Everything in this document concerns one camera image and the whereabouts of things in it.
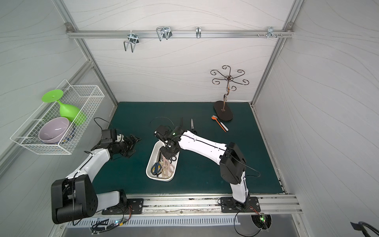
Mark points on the brown metal hook stand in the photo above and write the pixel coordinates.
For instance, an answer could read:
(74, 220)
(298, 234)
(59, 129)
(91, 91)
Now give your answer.
(221, 107)

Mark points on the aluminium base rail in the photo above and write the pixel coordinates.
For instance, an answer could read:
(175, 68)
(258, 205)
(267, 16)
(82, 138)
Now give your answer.
(211, 204)

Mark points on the double prong metal hook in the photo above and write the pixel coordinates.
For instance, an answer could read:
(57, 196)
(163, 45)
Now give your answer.
(132, 40)

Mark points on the lilac bowl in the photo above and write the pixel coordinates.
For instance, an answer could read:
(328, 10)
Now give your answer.
(53, 131)

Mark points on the blue yellow handled scissors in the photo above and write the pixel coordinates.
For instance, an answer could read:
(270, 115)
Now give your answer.
(156, 169)

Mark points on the right end metal hook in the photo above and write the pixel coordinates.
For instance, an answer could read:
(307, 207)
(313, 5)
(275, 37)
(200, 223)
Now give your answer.
(270, 34)

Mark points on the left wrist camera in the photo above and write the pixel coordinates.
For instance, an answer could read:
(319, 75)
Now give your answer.
(110, 136)

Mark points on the green plastic goblet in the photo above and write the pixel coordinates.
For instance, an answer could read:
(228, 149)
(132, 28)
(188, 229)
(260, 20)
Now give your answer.
(71, 112)

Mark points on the black handled steel scissors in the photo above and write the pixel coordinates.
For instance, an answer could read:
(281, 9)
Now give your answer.
(192, 127)

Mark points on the small black handled scissors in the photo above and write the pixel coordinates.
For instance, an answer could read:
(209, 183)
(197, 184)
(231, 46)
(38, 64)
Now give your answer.
(172, 159)

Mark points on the white wire basket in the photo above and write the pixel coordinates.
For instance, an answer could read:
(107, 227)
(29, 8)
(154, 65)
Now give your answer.
(86, 97)

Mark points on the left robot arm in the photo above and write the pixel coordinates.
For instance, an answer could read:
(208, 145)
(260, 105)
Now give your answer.
(74, 197)

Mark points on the aluminium top rail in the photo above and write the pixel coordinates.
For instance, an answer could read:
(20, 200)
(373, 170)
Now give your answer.
(176, 34)

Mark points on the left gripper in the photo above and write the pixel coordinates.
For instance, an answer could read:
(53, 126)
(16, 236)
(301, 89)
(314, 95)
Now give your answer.
(130, 143)

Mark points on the looped metal hook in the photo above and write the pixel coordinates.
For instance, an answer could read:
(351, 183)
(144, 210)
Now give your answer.
(163, 32)

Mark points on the small metal hook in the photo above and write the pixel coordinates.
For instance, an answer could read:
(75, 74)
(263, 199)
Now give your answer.
(198, 32)

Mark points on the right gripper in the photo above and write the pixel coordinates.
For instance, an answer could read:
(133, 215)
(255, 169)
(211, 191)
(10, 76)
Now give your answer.
(170, 151)

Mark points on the round black fan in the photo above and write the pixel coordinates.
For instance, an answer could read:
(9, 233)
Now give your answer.
(262, 221)

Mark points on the white storage box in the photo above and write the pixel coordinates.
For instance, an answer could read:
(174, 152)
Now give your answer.
(156, 156)

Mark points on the pink scissors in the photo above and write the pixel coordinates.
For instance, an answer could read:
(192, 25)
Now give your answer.
(167, 168)

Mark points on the white vent strip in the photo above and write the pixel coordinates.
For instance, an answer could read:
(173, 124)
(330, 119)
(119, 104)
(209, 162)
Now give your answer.
(162, 221)

